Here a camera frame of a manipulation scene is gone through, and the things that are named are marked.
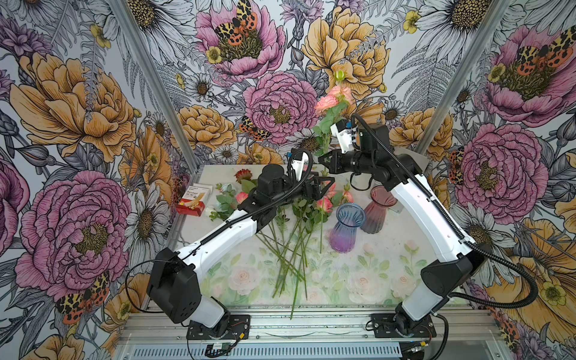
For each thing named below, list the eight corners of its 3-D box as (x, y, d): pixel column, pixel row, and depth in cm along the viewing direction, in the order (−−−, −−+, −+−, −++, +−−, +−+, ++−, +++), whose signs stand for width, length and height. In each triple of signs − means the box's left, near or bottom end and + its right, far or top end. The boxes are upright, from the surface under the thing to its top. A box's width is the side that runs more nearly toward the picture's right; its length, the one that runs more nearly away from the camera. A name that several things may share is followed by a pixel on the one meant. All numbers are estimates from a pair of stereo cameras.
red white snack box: (175, 213, 103) (173, 210, 101) (191, 185, 114) (189, 181, 112) (201, 216, 102) (199, 213, 100) (215, 187, 113) (213, 184, 111)
